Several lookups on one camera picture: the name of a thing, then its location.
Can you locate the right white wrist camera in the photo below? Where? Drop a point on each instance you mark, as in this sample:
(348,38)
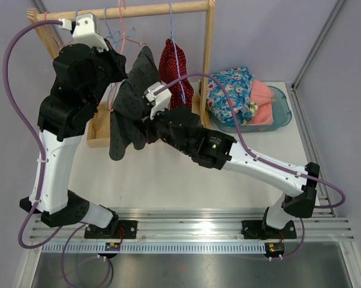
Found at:
(157,99)

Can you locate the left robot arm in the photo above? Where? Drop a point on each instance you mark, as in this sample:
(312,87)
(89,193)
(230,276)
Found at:
(83,74)

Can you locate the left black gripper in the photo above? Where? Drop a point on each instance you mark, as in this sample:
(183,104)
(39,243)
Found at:
(117,60)

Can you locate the left aluminium frame post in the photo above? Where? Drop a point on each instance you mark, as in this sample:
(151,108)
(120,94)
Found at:
(39,7)

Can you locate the red dotted skirt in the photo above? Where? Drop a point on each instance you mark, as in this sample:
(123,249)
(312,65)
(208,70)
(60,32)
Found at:
(168,73)

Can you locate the blue floral skirt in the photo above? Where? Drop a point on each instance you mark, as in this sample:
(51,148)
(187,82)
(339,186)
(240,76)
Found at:
(232,97)

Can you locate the pink wire hanger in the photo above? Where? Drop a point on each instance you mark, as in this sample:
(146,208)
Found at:
(53,30)

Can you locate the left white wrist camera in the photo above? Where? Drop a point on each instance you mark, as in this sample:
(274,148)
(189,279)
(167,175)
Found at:
(86,31)

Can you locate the right aluminium frame post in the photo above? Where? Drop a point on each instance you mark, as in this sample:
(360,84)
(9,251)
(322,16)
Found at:
(325,30)

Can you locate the yellow lemon print skirt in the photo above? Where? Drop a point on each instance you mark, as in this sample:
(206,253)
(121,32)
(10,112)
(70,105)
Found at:
(253,108)

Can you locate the pink pleated skirt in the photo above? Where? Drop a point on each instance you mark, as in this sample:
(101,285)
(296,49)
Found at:
(262,96)

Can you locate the wooden clothes rack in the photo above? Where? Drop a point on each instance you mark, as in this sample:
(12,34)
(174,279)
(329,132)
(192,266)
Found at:
(98,135)

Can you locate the aluminium frame post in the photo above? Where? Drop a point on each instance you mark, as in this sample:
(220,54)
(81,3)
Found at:
(325,30)
(39,7)

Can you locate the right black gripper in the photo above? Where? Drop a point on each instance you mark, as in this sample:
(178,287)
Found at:
(149,126)

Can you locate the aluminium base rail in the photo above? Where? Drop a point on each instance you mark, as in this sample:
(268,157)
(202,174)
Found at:
(225,225)

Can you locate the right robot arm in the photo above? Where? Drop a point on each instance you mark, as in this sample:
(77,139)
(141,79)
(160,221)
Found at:
(213,149)

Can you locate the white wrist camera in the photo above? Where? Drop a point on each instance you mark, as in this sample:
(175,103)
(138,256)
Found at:
(157,99)
(86,31)

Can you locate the dark grey dotted skirt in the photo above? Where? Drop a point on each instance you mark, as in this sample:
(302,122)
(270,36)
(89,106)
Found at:
(129,107)

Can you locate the slotted grey cable duct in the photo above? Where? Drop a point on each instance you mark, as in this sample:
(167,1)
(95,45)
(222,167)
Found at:
(102,247)

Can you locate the teal plastic tub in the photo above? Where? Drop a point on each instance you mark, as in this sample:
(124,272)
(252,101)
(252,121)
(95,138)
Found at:
(282,116)

